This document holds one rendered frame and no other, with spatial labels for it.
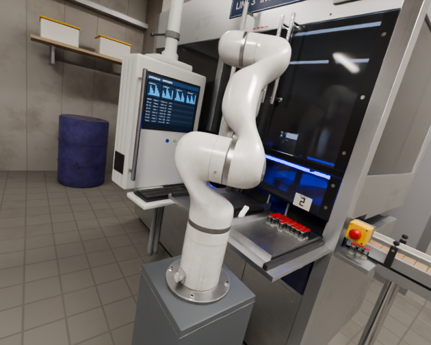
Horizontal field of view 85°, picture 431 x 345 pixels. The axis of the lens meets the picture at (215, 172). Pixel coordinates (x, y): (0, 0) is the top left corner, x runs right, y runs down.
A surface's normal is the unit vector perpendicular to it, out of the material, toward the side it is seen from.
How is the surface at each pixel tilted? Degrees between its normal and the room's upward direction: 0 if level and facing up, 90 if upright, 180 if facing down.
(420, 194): 90
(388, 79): 90
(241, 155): 60
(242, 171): 94
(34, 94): 90
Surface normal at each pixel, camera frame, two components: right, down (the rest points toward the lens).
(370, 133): -0.76, 0.01
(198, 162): -0.19, 0.31
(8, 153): 0.59, 0.31
